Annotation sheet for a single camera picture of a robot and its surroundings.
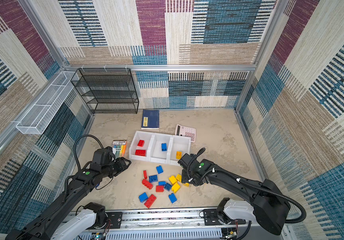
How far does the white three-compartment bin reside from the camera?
3.00 feet

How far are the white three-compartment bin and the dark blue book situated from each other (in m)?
0.08

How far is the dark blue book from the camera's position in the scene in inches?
43.6
